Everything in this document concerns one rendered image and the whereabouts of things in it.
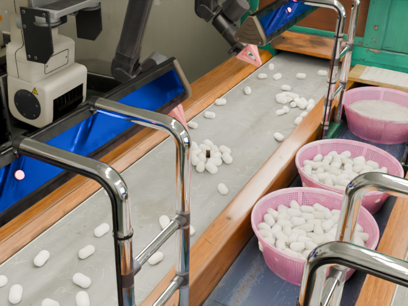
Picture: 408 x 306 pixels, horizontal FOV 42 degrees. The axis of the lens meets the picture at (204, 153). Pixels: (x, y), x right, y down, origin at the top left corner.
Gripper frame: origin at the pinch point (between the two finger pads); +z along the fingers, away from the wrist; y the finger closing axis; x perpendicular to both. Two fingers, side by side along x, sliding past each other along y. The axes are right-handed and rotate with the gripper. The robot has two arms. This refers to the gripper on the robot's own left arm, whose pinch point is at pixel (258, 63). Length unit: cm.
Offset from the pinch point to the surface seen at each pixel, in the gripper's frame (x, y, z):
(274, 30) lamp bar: -25.1, -28.1, -1.6
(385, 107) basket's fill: -15.4, 16.3, 38.0
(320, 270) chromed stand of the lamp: -52, -111, 25
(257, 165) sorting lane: -2.4, -40.2, 21.2
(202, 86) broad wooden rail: 17.9, -6.3, -7.0
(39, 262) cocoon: 9, -97, 4
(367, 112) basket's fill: -11.8, 11.2, 34.7
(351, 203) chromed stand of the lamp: -50, -96, 26
